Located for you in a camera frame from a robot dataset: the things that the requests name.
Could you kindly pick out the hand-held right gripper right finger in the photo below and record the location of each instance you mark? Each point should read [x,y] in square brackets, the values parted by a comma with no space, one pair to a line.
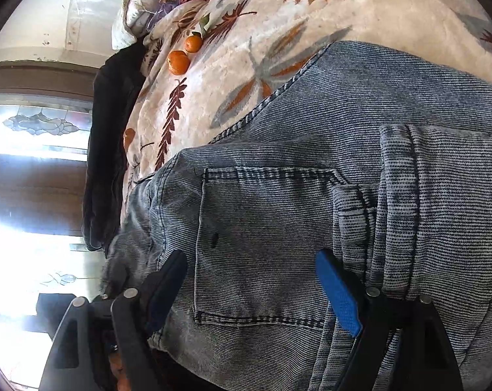
[338,297]

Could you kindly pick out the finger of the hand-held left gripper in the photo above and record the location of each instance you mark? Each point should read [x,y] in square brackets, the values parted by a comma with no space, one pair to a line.
[101,313]

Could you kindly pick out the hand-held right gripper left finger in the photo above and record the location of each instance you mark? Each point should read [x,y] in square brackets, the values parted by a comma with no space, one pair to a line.
[165,293]

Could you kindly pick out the blue-grey denim pants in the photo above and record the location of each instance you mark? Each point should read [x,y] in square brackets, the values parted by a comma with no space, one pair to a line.
[294,195]

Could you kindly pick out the black jacket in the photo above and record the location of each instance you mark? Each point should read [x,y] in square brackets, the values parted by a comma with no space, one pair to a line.
[107,138]

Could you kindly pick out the stained glass window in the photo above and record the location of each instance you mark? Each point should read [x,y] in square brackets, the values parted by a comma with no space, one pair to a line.
[30,138]

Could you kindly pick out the orange tangerine with leaf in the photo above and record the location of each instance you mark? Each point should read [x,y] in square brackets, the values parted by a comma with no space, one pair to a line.
[194,44]

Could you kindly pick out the white pillow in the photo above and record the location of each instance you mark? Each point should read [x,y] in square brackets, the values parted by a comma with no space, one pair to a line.
[125,24]

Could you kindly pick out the purple printed cloth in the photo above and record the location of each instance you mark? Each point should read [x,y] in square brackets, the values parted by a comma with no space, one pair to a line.
[166,6]

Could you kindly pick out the leaf-printed fleece blanket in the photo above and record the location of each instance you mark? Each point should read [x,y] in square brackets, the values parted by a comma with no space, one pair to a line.
[351,8]

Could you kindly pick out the brown wooden window frame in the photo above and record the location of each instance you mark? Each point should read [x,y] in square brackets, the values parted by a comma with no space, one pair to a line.
[34,77]

